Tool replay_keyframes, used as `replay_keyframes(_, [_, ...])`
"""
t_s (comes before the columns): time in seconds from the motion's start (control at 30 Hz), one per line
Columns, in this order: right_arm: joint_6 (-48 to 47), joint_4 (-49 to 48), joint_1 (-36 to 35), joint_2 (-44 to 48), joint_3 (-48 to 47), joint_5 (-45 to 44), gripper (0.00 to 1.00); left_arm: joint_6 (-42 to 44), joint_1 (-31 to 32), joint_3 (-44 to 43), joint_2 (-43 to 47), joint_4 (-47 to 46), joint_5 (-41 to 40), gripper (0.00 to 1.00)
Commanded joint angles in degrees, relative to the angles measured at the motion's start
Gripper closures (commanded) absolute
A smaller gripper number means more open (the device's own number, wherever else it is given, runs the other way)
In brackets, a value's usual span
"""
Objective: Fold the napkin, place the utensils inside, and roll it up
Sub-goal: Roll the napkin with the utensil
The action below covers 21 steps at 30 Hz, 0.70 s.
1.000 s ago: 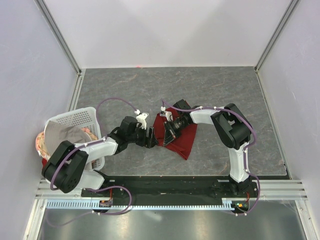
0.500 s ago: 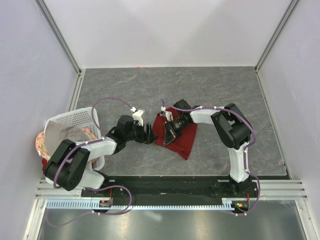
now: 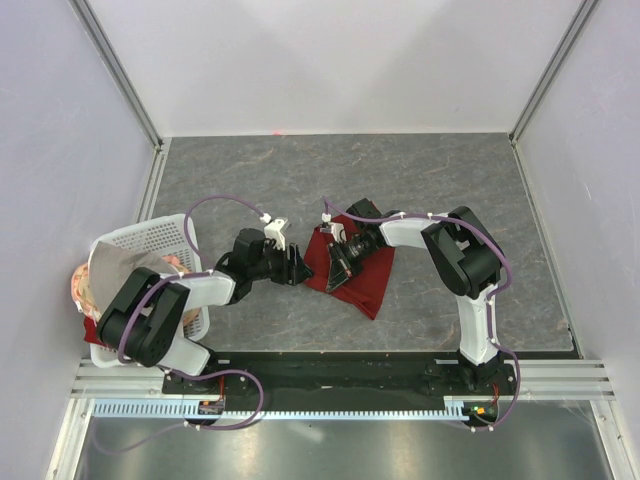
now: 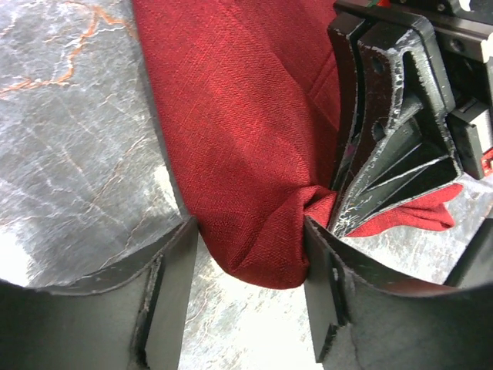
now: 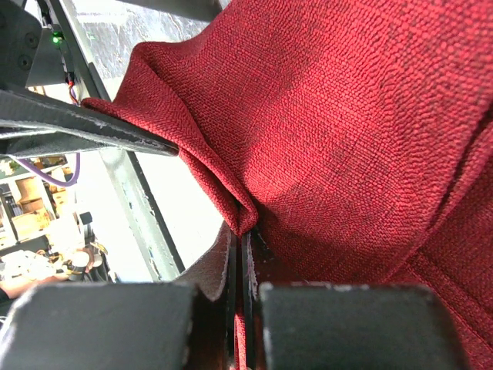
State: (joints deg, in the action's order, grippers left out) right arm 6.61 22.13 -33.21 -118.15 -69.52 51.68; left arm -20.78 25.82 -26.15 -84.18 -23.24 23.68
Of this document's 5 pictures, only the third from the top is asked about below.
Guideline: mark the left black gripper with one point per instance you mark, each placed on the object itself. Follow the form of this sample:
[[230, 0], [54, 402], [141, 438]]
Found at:
[[285, 271]]

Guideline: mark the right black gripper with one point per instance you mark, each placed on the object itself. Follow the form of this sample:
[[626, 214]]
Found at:
[[339, 273]]

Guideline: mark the red cloth napkin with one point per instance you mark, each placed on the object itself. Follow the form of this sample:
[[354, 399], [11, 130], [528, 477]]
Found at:
[[366, 290]]

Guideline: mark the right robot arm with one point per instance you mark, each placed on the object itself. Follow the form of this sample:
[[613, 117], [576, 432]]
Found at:
[[466, 257]]

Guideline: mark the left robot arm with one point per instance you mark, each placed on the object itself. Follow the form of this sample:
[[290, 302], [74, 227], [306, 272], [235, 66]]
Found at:
[[143, 323]]

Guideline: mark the white plastic basket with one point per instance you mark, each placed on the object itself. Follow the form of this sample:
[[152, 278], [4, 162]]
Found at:
[[163, 236]]

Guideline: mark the patterned plate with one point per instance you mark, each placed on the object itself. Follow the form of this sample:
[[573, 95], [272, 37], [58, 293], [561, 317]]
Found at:
[[84, 301]]

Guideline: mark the red cloth in basket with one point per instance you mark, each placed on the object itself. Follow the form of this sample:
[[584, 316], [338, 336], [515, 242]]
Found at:
[[92, 333]]

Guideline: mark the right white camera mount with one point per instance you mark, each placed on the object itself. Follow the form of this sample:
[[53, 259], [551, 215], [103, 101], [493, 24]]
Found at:
[[335, 229]]

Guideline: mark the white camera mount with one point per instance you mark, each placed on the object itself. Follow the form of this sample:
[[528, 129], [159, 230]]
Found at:
[[274, 230], [335, 229]]

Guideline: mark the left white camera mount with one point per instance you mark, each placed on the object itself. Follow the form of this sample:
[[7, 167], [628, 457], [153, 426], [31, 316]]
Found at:
[[274, 230]]

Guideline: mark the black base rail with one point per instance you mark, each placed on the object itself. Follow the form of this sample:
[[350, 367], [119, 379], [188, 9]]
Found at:
[[349, 379]]

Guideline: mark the white slotted cable duct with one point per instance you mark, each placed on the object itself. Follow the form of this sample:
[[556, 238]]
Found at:
[[453, 410]]

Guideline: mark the left aluminium frame post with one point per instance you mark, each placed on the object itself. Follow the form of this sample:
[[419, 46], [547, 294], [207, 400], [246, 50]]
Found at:
[[107, 52]]

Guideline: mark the aluminium frame post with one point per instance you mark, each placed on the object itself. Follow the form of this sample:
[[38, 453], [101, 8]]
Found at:
[[567, 42], [107, 52]]

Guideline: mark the right aluminium frame post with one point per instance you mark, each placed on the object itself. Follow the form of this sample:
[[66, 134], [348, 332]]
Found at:
[[567, 42]]

